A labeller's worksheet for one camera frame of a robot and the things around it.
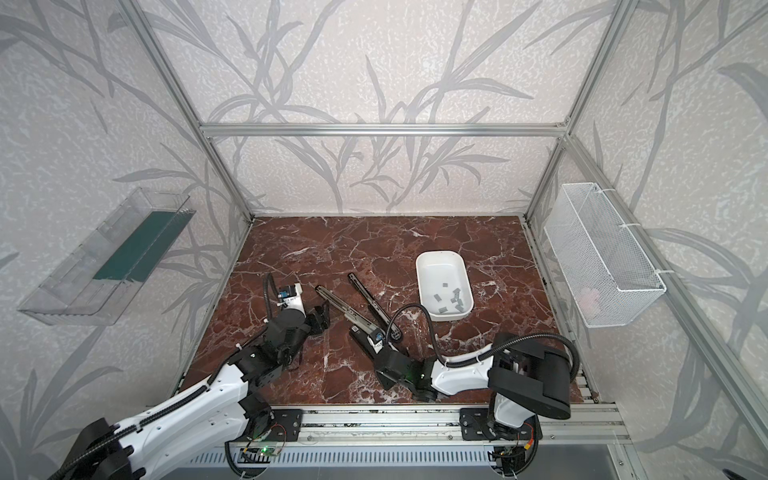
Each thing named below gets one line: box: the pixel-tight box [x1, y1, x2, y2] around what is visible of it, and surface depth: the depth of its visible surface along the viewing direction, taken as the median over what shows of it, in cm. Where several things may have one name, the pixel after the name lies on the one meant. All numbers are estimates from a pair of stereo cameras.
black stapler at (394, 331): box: [347, 272, 403, 341], surface depth 96 cm
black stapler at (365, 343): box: [349, 325, 383, 361], surface depth 88 cm
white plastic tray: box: [416, 250, 474, 322], surface depth 102 cm
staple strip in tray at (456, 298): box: [450, 288, 464, 313], surface depth 98 cm
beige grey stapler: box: [315, 285, 379, 333], surface depth 93 cm
